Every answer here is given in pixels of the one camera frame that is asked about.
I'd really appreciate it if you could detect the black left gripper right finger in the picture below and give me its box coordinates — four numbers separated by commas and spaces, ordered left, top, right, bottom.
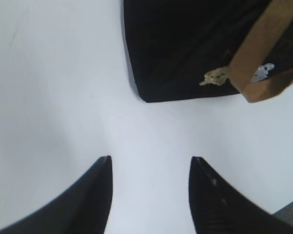
188, 156, 293, 234

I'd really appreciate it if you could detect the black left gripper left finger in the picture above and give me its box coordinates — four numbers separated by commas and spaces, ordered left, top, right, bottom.
0, 156, 112, 234

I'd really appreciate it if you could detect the gold metal zipper pull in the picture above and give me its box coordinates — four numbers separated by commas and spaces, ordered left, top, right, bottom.
199, 67, 229, 86

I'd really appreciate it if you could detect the black fabric bag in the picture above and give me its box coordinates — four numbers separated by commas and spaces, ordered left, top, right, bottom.
123, 0, 293, 103

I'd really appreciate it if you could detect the silver metal strap buckle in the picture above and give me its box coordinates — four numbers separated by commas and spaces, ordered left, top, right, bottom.
251, 63, 275, 83

